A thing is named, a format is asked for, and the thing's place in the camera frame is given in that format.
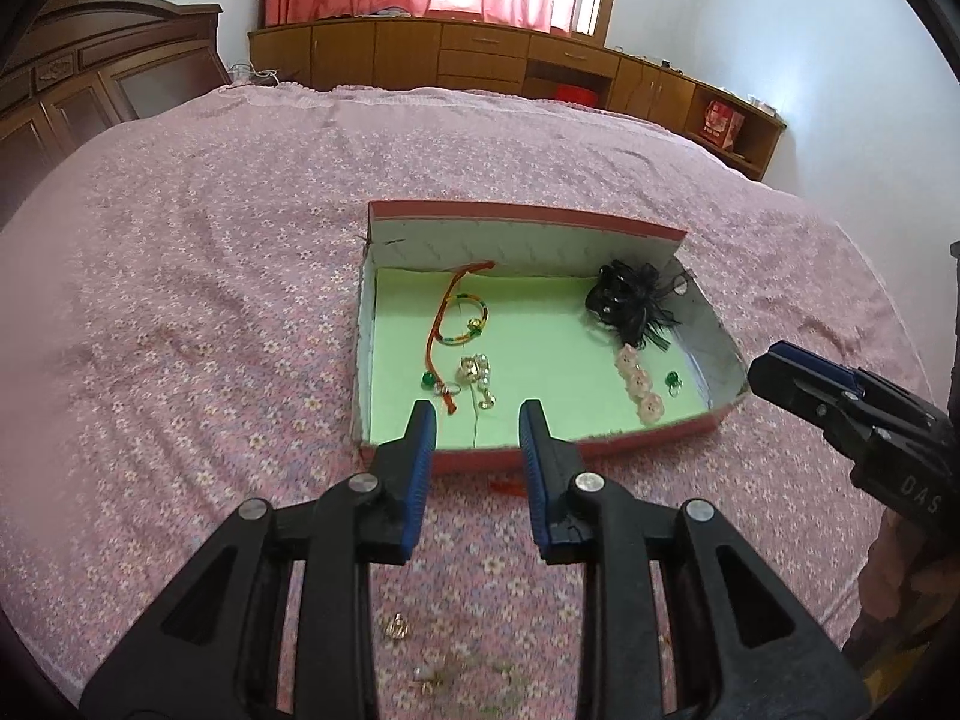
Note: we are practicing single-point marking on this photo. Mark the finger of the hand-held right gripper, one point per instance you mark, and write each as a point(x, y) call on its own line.
point(787, 390)
point(814, 364)

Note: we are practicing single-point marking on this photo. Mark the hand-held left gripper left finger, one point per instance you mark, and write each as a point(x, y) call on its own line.
point(416, 465)

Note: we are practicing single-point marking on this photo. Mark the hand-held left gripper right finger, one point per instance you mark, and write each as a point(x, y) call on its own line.
point(536, 465)

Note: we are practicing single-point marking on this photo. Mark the green bead earring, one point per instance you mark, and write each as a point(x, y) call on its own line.
point(427, 380)

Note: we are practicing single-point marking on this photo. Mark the green bead charm silver clasp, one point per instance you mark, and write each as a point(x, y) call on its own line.
point(673, 377)

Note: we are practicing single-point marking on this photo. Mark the pink flower hair clip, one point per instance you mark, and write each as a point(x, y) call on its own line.
point(640, 382)

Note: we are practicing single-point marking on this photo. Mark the pink cardboard box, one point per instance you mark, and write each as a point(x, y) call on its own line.
point(525, 315)

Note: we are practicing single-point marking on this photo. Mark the black bow hair clip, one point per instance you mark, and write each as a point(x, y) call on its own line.
point(626, 300)

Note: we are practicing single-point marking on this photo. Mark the person's right hand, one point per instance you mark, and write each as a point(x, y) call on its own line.
point(900, 577)

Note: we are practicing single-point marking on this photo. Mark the pearl earring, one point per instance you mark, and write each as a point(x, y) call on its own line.
point(429, 679)

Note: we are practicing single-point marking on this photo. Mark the red gift box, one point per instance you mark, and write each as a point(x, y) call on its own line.
point(721, 124)

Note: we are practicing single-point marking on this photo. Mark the small white container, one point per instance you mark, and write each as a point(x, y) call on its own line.
point(761, 103)

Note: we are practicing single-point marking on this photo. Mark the pink floral bedsheet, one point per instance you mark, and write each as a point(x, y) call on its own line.
point(187, 315)

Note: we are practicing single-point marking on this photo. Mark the long wooden cabinet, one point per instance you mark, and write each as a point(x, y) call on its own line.
point(390, 56)

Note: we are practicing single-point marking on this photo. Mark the dark wooden headboard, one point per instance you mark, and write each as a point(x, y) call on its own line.
point(82, 75)

